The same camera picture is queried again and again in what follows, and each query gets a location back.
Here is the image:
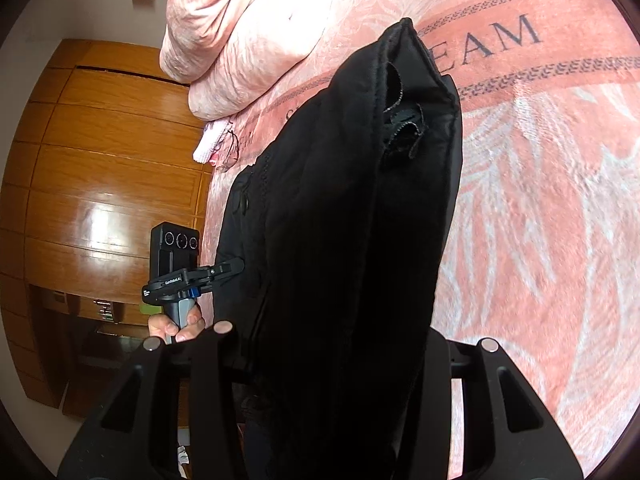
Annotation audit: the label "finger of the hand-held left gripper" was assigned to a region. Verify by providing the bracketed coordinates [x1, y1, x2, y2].
[200, 257, 246, 284]

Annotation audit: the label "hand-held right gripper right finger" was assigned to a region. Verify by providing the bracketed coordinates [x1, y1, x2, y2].
[400, 332, 583, 480]

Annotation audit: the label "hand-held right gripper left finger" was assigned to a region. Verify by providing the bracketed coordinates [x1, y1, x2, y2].
[57, 321, 257, 480]

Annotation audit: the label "person's left hand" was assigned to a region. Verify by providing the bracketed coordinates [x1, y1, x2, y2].
[147, 304, 206, 344]

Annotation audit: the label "wooden wardrobe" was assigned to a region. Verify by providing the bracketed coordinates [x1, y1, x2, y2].
[0, 37, 217, 416]

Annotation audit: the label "eyeglasses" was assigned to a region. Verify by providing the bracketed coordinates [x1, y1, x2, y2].
[212, 129, 242, 174]

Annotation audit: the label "small pink white cloth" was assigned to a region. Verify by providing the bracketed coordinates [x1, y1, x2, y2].
[193, 121, 227, 164]

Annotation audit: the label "pink patterned blanket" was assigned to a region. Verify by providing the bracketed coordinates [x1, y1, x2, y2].
[200, 0, 640, 478]

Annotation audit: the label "rolled pink quilt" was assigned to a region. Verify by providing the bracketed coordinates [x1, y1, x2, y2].
[160, 0, 346, 122]

